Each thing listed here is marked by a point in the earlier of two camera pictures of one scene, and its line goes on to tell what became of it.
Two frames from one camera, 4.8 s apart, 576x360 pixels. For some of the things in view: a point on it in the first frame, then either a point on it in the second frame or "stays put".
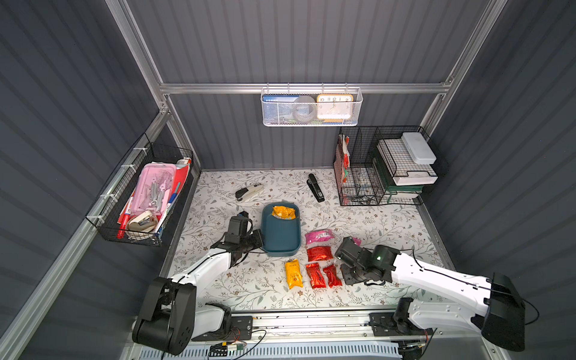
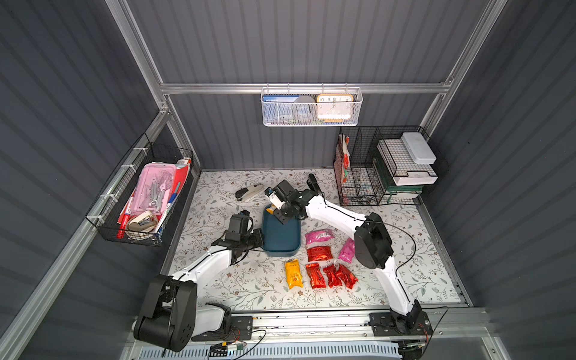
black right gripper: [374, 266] to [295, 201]
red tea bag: [334, 280] stays put
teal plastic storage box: [281, 228] stays put
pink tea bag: [318, 235] stays put
